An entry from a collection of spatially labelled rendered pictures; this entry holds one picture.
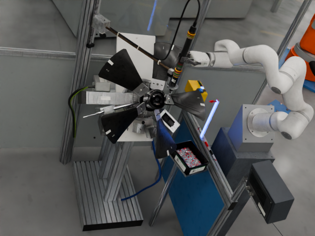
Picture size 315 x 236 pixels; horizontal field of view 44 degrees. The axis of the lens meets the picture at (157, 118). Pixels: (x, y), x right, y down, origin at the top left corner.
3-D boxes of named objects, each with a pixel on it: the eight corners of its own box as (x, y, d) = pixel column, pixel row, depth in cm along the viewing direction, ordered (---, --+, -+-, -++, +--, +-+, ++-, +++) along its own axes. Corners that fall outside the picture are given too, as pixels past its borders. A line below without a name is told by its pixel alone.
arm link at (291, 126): (288, 121, 244) (317, 119, 222) (272, 143, 239) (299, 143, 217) (276, 107, 241) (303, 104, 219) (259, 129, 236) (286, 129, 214)
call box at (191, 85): (183, 91, 290) (188, 79, 283) (195, 91, 293) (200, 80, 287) (190, 105, 279) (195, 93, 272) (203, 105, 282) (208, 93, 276)
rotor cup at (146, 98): (135, 91, 237) (143, 90, 225) (157, 84, 242) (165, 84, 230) (142, 114, 239) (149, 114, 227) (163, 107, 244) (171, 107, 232)
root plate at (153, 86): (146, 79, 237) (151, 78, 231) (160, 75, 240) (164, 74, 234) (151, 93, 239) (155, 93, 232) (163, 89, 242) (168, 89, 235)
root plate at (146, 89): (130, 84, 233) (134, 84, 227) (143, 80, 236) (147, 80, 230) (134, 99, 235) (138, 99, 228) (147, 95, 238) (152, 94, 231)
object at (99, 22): (89, 26, 251) (92, 14, 246) (97, 24, 256) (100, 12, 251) (101, 34, 248) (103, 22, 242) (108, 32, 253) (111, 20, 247)
